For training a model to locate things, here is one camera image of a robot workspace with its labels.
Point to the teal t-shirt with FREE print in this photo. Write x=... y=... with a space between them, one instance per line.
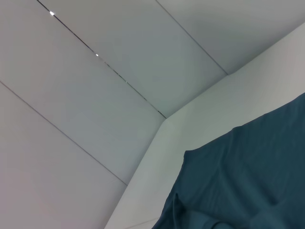
x=238 y=179

